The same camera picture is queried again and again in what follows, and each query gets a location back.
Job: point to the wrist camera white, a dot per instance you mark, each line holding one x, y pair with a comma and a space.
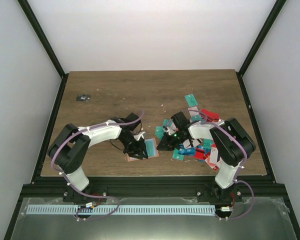
139, 136
169, 130

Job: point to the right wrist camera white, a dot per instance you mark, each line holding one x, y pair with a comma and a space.
169, 130

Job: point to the right frame post black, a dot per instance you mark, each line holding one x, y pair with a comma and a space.
266, 27

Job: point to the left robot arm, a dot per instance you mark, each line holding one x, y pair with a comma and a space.
69, 148

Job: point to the left frame post black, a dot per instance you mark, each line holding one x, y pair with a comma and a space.
35, 24

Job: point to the teal VIP card lower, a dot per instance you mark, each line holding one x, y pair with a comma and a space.
159, 131

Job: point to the dark blue card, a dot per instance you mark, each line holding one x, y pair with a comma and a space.
187, 151

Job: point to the small black tag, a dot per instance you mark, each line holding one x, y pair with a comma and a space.
83, 98

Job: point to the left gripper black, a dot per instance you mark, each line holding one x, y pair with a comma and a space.
137, 150

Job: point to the red white card bottom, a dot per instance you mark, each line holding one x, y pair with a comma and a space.
212, 158

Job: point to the white floral card upper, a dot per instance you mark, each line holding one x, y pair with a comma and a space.
193, 111

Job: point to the red card top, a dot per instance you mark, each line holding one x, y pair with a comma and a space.
211, 116

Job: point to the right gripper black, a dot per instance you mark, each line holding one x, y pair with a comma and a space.
167, 145

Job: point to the teal card far top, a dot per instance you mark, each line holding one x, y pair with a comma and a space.
191, 100

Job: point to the black aluminium front rail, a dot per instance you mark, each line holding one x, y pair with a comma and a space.
153, 186

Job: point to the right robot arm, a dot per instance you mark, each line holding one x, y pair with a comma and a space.
224, 142

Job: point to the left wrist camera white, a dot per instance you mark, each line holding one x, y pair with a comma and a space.
139, 136

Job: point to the frame post black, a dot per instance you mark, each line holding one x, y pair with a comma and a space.
266, 27
35, 24

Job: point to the light blue slotted strip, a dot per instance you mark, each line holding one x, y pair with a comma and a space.
191, 210

